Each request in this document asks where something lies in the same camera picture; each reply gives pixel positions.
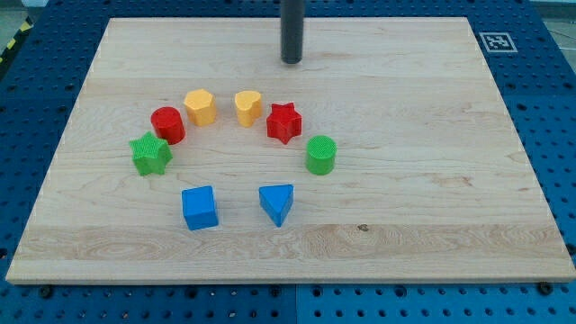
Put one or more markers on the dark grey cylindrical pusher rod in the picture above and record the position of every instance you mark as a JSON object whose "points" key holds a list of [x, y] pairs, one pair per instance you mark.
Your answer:
{"points": [[291, 20]]}

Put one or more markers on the red cylinder block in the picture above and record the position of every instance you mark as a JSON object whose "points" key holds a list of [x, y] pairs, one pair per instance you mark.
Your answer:
{"points": [[168, 125]]}

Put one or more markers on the yellow hexagon block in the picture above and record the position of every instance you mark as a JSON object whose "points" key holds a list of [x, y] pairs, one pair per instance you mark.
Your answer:
{"points": [[200, 107]]}

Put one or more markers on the yellow heart block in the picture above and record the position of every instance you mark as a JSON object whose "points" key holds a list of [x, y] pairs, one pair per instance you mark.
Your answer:
{"points": [[248, 106]]}

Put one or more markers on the red star block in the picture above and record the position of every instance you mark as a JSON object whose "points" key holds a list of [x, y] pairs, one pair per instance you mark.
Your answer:
{"points": [[283, 122]]}

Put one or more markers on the green cylinder block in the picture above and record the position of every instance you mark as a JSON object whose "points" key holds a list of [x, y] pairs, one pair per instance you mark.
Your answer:
{"points": [[321, 153]]}

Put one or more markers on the light wooden board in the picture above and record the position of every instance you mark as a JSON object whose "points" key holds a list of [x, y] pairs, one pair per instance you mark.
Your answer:
{"points": [[431, 183]]}

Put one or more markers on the blue triangle block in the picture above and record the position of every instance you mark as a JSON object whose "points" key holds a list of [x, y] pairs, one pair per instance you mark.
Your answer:
{"points": [[276, 201]]}

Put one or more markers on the green star block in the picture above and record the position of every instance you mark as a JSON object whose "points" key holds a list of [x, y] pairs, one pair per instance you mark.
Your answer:
{"points": [[150, 155]]}

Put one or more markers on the white fiducial marker tag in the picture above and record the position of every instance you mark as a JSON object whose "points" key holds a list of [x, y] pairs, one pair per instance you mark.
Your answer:
{"points": [[498, 42]]}

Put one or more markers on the blue cube block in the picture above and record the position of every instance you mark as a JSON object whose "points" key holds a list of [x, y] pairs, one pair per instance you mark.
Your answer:
{"points": [[199, 208]]}

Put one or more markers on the yellow black hazard tape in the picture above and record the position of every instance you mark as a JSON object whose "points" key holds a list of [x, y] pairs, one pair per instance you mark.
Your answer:
{"points": [[15, 43]]}

